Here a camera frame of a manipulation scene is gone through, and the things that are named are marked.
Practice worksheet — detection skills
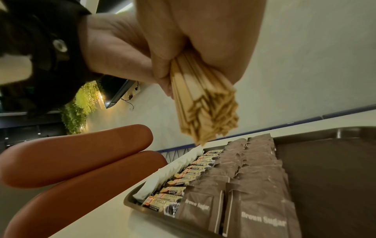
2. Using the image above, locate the thin black wall cable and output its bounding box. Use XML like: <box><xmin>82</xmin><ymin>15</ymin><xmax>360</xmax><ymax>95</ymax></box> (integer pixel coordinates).
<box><xmin>121</xmin><ymin>80</ymin><xmax>140</xmax><ymax>111</ymax></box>

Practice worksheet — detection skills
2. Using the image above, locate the row of coffee stick packets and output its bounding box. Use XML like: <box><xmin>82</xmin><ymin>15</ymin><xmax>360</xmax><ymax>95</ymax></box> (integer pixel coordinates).
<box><xmin>141</xmin><ymin>148</ymin><xmax>225</xmax><ymax>216</ymax></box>

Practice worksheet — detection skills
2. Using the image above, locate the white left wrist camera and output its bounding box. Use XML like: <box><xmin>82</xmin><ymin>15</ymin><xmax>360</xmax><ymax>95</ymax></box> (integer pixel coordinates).
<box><xmin>0</xmin><ymin>54</ymin><xmax>33</xmax><ymax>85</ymax></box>

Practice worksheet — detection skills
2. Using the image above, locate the green plant wall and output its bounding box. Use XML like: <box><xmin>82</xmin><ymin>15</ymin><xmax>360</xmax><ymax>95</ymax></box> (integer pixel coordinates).
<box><xmin>61</xmin><ymin>82</ymin><xmax>102</xmax><ymax>136</ymax></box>

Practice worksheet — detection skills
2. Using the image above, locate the black wall television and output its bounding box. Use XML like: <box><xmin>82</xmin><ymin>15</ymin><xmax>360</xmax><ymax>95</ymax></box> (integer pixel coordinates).
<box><xmin>99</xmin><ymin>75</ymin><xmax>136</xmax><ymax>109</ymax></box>

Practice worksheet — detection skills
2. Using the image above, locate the person's left hand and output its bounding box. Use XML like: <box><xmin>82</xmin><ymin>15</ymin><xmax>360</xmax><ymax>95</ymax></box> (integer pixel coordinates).
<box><xmin>79</xmin><ymin>13</ymin><xmax>161</xmax><ymax>84</ymax></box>

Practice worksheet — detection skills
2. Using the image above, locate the row of white sachets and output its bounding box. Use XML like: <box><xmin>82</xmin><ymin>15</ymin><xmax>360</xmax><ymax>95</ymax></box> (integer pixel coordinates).
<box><xmin>132</xmin><ymin>147</ymin><xmax>205</xmax><ymax>205</ymax></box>

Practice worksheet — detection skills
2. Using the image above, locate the red padded chair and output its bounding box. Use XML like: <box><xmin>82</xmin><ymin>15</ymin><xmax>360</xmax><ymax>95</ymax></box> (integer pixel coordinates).
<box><xmin>0</xmin><ymin>124</ymin><xmax>168</xmax><ymax>238</ymax></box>

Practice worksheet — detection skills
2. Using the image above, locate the person's right hand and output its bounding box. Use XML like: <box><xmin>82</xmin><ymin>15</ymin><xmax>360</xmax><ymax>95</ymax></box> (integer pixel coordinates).
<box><xmin>133</xmin><ymin>0</ymin><xmax>267</xmax><ymax>97</ymax></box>

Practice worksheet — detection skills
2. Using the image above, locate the bundle of wooden stir sticks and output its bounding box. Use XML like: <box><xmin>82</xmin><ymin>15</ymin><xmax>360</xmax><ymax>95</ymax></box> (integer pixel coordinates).
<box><xmin>169</xmin><ymin>52</ymin><xmax>239</xmax><ymax>147</ymax></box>

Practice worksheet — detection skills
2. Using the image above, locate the brown plastic tray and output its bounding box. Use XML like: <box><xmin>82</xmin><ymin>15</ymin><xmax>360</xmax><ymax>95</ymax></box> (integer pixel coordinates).
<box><xmin>123</xmin><ymin>126</ymin><xmax>376</xmax><ymax>238</ymax></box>

